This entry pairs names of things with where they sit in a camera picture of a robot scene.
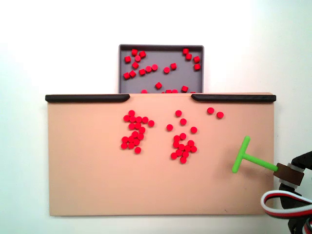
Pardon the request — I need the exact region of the green T-shaped pusher tool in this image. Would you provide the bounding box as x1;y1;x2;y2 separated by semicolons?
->
231;136;305;187

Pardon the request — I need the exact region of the beige rectangular board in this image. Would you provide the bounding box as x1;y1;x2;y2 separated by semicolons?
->
46;92;276;217

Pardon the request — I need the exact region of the grey tray container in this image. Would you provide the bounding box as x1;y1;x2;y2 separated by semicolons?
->
118;44;205;94

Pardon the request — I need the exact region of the red white black cable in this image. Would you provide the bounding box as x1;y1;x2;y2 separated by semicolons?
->
260;190;312;234

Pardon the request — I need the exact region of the black edge rail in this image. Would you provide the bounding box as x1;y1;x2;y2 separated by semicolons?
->
45;94;131;103
191;94;277;104

